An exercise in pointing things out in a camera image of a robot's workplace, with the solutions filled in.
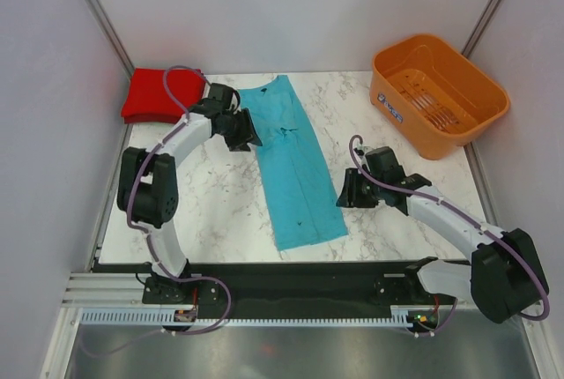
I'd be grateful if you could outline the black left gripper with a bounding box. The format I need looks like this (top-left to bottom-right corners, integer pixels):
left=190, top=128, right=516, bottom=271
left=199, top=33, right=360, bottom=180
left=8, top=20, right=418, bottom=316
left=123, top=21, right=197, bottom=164
left=217, top=108, right=262, bottom=152

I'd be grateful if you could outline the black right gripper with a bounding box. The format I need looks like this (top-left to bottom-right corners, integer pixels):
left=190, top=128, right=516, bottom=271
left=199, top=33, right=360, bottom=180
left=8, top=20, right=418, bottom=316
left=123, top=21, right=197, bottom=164
left=336, top=167, right=385, bottom=208

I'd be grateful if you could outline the turquoise t shirt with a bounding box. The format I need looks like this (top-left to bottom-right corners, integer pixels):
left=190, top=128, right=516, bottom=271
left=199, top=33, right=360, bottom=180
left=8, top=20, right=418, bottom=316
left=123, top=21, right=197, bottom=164
left=240, top=75, right=347, bottom=251

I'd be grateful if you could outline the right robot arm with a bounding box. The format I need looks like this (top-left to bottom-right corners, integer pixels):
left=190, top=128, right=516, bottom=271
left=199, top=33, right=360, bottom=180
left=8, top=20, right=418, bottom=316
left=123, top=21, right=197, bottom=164
left=336, top=136, right=550, bottom=323

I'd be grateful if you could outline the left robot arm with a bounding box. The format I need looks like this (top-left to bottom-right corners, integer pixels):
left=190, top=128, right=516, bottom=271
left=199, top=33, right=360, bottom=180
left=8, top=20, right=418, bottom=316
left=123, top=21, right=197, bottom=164
left=116, top=83, right=262, bottom=302

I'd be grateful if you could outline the dark red folded t shirt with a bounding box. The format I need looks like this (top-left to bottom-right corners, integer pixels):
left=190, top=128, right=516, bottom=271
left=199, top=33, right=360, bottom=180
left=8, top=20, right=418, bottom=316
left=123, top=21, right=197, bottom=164
left=122, top=71, right=208, bottom=126

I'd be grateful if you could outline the orange plastic tub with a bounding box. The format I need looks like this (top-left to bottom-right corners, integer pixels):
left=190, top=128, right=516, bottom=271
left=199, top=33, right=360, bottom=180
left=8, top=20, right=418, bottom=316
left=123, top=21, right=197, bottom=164
left=369, top=33, right=510, bottom=160

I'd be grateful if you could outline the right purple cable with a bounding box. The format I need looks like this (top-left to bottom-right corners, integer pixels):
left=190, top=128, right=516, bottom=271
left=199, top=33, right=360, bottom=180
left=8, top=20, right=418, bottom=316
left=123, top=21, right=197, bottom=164
left=348, top=134, right=551, bottom=338

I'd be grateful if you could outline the purple cable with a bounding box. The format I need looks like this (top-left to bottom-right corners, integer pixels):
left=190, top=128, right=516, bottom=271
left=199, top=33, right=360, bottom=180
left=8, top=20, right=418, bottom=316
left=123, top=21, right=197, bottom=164
left=348, top=134, right=551, bottom=338
left=78, top=64, right=234, bottom=358

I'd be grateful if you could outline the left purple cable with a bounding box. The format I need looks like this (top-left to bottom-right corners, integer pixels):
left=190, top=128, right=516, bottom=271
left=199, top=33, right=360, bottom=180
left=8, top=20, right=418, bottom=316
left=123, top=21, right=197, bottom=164
left=78, top=64, right=234, bottom=358

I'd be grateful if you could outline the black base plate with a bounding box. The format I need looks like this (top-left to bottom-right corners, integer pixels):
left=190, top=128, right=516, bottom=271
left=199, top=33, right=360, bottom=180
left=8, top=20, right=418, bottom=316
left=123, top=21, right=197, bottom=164
left=141, top=258, right=472, bottom=321

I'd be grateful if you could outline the white slotted cable duct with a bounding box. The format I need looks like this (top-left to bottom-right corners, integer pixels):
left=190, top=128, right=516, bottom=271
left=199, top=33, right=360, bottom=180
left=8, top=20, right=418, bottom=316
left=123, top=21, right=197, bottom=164
left=79, top=308, right=436, bottom=328

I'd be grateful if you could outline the left aluminium frame post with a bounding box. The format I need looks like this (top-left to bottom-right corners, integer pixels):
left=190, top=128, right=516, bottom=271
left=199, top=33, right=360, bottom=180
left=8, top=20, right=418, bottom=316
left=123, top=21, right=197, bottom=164
left=85, top=0, right=135, bottom=78

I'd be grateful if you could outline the aluminium frame post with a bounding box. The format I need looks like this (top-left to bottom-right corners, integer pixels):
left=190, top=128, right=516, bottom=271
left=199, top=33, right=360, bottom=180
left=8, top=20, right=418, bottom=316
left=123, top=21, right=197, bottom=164
left=85, top=0, right=135, bottom=78
left=461, top=0, right=504, bottom=59

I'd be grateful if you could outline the right aluminium frame post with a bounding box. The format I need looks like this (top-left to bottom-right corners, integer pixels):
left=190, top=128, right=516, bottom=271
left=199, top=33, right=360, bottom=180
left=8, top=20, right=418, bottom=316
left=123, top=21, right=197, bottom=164
left=461, top=0, right=504, bottom=59

